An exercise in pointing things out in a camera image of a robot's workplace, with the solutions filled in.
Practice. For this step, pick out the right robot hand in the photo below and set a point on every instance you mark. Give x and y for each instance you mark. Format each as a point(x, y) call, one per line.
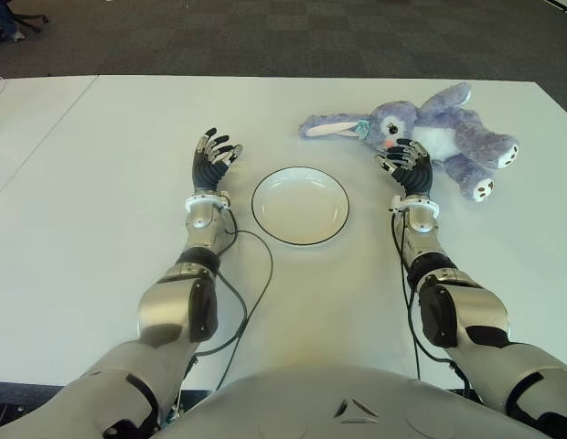
point(416, 176)

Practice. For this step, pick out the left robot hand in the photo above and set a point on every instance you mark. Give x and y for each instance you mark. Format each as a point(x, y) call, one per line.
point(208, 169)

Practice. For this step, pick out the purple plush bunny doll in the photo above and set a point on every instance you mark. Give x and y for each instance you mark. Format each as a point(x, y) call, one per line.
point(471, 128)

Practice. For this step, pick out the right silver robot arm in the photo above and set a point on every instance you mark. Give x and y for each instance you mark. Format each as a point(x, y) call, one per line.
point(475, 311)

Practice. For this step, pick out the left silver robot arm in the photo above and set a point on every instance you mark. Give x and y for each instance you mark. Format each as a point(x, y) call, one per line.
point(174, 297)

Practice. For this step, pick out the white plate black rim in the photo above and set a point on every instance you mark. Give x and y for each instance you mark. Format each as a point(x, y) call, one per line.
point(302, 210)

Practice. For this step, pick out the black office chair base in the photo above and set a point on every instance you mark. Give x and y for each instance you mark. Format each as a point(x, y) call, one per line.
point(32, 19)

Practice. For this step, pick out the silver robot torso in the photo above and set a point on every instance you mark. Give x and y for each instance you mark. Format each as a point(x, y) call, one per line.
point(311, 402)

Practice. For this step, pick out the person in blue jeans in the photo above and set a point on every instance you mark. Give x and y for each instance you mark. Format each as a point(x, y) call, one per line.
point(4, 18)

